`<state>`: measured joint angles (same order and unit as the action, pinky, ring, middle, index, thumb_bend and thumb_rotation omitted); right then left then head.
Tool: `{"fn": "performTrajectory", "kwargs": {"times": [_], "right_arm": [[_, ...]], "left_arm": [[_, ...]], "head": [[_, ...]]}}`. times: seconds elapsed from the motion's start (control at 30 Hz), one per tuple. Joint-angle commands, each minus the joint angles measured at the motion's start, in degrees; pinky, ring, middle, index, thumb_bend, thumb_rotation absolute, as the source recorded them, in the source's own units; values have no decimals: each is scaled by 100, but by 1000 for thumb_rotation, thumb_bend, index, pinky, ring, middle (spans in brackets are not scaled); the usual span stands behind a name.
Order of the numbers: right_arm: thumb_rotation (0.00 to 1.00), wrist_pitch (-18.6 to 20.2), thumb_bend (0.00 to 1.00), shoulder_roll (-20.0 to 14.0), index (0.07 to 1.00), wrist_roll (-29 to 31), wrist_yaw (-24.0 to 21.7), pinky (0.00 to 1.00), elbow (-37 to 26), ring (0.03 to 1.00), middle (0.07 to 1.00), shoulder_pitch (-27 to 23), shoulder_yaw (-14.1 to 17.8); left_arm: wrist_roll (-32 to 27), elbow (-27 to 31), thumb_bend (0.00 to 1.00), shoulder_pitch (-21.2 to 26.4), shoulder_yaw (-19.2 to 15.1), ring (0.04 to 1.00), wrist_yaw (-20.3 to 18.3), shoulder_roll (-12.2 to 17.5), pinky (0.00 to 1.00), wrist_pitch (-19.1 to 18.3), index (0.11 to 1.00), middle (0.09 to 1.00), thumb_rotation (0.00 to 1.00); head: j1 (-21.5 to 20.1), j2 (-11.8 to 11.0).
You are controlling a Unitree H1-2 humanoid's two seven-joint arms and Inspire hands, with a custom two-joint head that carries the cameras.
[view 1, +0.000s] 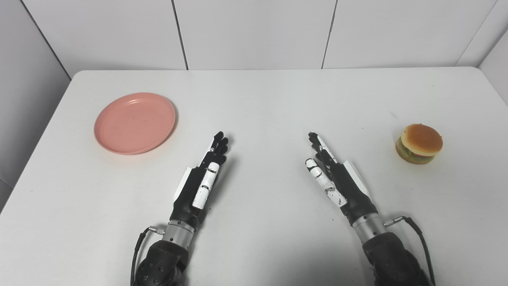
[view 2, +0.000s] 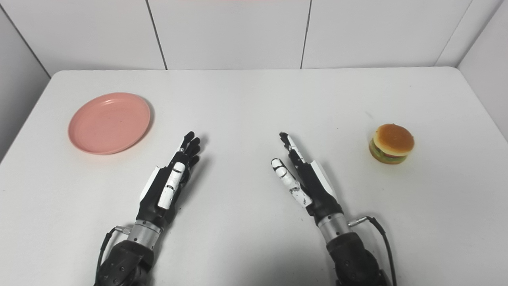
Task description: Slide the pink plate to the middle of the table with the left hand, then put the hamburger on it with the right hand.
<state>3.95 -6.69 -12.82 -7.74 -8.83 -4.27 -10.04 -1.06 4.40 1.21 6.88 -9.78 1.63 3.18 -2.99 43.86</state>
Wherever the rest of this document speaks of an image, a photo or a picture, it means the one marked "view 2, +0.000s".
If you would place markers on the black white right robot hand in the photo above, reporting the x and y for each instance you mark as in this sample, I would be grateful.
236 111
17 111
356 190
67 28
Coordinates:
317 190

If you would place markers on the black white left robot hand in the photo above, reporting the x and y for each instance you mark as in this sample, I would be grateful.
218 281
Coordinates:
152 202

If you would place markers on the toy hamburger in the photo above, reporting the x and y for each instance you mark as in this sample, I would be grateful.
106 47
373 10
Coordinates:
393 139

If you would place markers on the pink round plate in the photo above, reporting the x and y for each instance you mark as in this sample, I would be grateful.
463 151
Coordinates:
107 123

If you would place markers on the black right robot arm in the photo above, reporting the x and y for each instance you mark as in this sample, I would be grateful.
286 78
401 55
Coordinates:
351 262

